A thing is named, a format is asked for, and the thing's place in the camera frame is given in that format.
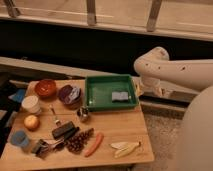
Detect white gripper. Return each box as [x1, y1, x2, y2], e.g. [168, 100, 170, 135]
[134, 77, 166, 98]

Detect black whiteboard eraser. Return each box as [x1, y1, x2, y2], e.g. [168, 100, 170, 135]
[52, 121, 75, 139]

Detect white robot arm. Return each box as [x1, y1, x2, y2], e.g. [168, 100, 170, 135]
[134, 47, 213, 171]

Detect green plastic tray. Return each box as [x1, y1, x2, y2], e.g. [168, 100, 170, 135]
[84, 75, 138, 111]

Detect grey sponge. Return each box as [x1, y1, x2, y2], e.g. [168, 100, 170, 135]
[112, 91, 129, 101]

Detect small metal cup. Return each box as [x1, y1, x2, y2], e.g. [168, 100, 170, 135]
[77, 107, 89, 122]

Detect orange carrot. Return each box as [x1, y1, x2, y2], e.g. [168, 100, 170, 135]
[84, 133, 104, 157]

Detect purple bowl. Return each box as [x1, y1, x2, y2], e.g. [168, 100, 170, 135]
[58, 85, 81, 105]

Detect bunch of dark grapes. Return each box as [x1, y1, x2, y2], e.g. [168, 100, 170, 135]
[66, 128, 94, 154]

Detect metal spoon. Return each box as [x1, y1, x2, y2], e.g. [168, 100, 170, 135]
[49, 104, 61, 126]

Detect orange red bowl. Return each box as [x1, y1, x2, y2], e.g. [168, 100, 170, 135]
[34, 79, 57, 98]

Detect white cup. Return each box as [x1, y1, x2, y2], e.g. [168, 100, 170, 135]
[21, 95, 41, 115]

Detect yellow apple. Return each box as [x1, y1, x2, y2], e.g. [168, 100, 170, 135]
[24, 115, 40, 131]

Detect blue cloth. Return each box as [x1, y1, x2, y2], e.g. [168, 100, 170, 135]
[10, 89, 26, 103]

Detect blue cup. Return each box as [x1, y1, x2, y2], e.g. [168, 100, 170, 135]
[10, 130, 30, 148]

